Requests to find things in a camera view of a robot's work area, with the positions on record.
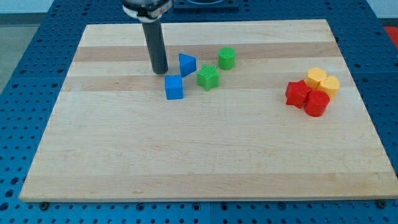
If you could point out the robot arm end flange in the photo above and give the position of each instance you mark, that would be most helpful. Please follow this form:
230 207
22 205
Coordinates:
146 11

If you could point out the green star block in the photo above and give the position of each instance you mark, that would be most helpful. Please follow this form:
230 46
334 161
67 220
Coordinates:
208 77

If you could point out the red star block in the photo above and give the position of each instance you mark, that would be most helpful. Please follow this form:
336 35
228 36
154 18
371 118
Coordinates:
297 93

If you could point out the blue cube block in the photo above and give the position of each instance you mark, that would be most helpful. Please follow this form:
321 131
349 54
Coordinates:
174 87

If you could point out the blue triangle block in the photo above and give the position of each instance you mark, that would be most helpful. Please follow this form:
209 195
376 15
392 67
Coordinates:
188 64

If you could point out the wooden board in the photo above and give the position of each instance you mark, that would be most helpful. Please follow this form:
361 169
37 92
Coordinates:
113 136

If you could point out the green cylinder block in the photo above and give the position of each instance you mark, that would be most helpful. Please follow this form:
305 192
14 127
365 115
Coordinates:
226 58

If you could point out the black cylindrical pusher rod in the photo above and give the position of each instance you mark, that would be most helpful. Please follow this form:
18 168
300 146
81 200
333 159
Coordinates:
155 45

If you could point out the red cylinder block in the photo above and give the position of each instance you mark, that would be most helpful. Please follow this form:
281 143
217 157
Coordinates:
317 103

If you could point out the yellow hexagon block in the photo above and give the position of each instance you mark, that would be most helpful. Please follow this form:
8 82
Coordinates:
314 76

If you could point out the yellow cylinder block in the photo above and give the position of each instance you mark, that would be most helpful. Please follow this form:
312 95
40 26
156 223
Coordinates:
330 86

